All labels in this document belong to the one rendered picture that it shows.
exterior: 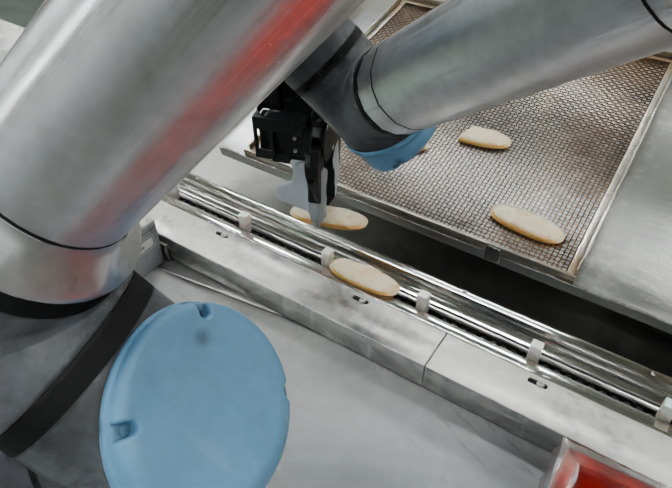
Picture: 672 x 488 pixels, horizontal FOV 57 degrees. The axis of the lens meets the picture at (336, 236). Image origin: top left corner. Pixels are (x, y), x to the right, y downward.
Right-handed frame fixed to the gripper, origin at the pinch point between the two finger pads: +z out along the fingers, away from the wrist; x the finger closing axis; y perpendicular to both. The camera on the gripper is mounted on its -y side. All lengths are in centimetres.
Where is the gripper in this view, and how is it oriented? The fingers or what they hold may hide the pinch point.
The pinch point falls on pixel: (327, 208)
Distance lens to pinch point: 76.0
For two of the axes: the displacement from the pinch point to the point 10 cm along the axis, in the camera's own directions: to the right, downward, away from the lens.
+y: -9.6, -1.7, 2.1
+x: -2.7, 6.3, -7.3
